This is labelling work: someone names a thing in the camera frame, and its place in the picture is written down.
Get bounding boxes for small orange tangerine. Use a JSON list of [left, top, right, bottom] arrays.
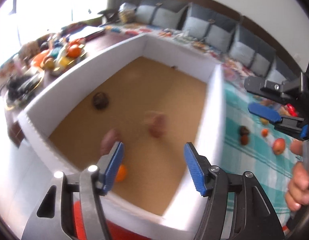
[[261, 128, 269, 138], [115, 164, 127, 183]]

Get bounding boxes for red apple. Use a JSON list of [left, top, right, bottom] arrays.
[[272, 138, 286, 155]]

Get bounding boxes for dark mangosteen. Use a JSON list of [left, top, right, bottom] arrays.
[[92, 92, 109, 110], [239, 126, 250, 137]]

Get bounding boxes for sweet potato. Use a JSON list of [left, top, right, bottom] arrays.
[[100, 128, 122, 156], [144, 111, 167, 138]]

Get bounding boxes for yellow apple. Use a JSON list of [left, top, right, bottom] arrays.
[[259, 118, 269, 126]]

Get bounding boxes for person right hand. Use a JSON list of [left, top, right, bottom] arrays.
[[285, 139, 309, 212]]

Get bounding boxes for grey cushion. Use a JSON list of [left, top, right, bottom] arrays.
[[182, 3, 238, 53], [266, 56, 297, 84], [228, 25, 276, 77], [135, 0, 187, 29]]

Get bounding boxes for teal plaid tablecloth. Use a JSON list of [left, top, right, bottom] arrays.
[[221, 82, 304, 225]]

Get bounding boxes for white foam box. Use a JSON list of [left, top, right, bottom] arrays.
[[18, 34, 226, 239]]

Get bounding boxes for fruit tray on sideboard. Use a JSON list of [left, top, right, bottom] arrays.
[[0, 34, 86, 108]]

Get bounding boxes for dark brown headboard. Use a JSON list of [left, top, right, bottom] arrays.
[[180, 0, 309, 74]]

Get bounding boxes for clear bag of snacks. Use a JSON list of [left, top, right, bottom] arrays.
[[119, 3, 137, 24]]

